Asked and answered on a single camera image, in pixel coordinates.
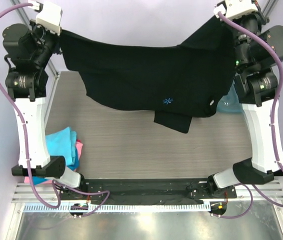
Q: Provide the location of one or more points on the pink folded shirt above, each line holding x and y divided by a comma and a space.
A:
79, 146

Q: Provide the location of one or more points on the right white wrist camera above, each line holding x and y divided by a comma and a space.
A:
235, 9

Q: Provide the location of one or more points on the right frame post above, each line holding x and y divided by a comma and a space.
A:
267, 6

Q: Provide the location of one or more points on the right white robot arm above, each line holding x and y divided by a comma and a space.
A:
258, 83

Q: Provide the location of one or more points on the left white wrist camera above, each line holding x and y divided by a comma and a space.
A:
48, 15

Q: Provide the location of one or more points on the teal plastic bin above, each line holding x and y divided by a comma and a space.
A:
229, 103

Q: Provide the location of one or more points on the aluminium extrusion rail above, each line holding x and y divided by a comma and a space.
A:
23, 193

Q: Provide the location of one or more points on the black t shirt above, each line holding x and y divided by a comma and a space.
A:
177, 83

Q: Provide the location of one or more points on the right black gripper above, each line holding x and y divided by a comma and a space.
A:
235, 30

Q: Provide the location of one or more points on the slotted cable duct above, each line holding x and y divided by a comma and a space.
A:
69, 207

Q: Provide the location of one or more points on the light blue folded shirt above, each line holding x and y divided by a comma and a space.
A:
62, 143

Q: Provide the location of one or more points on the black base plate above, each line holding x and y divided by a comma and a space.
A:
162, 191

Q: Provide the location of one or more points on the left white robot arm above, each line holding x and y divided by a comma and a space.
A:
29, 48

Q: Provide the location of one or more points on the dark blue folded shirt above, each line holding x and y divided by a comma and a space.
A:
39, 180

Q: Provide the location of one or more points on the left frame post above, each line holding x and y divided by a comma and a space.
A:
26, 20

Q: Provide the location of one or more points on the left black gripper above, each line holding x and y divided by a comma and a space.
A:
36, 28

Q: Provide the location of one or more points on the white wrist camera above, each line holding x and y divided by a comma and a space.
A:
235, 9
48, 15

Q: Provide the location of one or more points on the frame post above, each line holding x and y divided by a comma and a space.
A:
267, 6
26, 20

